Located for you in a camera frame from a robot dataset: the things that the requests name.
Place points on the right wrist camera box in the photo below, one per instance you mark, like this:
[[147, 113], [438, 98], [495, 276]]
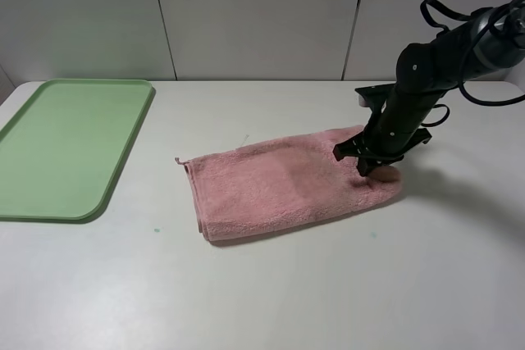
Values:
[[374, 97]]

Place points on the green plastic tray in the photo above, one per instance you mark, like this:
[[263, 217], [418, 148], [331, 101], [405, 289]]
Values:
[[63, 151]]

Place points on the pink terry towel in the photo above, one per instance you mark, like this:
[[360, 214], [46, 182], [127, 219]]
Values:
[[282, 184]]

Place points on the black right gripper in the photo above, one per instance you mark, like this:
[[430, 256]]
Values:
[[388, 135]]

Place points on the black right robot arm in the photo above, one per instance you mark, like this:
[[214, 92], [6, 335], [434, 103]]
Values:
[[466, 47]]

